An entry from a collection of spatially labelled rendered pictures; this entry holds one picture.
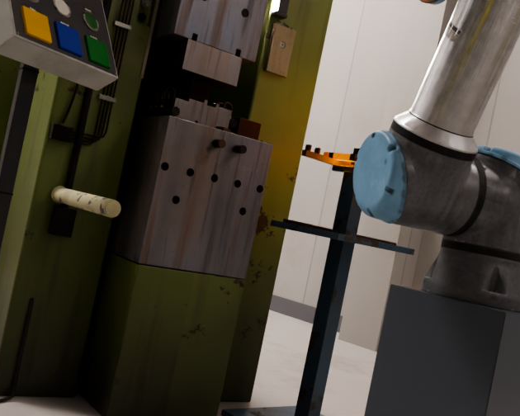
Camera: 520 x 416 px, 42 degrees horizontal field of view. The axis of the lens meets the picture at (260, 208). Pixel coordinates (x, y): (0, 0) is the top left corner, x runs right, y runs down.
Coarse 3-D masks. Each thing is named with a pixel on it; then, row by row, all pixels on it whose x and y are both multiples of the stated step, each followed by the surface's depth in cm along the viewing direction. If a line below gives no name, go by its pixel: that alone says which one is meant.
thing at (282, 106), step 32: (320, 0) 250; (320, 32) 251; (256, 64) 240; (224, 96) 256; (256, 96) 239; (288, 96) 246; (288, 128) 248; (288, 160) 249; (288, 192) 250; (256, 256) 245; (256, 288) 247; (256, 320) 248; (256, 352) 249; (224, 384) 243
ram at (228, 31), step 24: (168, 0) 212; (192, 0) 207; (216, 0) 211; (240, 0) 216; (264, 0) 221; (168, 24) 209; (192, 24) 208; (216, 24) 212; (240, 24) 217; (216, 48) 213; (240, 48) 218
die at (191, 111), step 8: (160, 104) 216; (168, 104) 210; (176, 104) 207; (184, 104) 209; (192, 104) 210; (200, 104) 212; (216, 104) 215; (184, 112) 209; (192, 112) 211; (200, 112) 212; (208, 112) 214; (216, 112) 215; (224, 112) 217; (192, 120) 211; (200, 120) 212; (208, 120) 214; (216, 120) 215; (224, 120) 217
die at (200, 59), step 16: (160, 48) 224; (176, 48) 214; (192, 48) 209; (208, 48) 211; (160, 64) 221; (176, 64) 211; (192, 64) 209; (208, 64) 212; (224, 64) 215; (240, 64) 218; (144, 80) 242; (160, 80) 235; (176, 80) 229; (208, 80) 217; (224, 80) 216
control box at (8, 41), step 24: (0, 0) 156; (24, 0) 159; (48, 0) 167; (72, 0) 176; (96, 0) 185; (0, 24) 155; (72, 24) 172; (0, 48) 155; (24, 48) 158; (48, 48) 161; (48, 72) 170; (72, 72) 172; (96, 72) 175
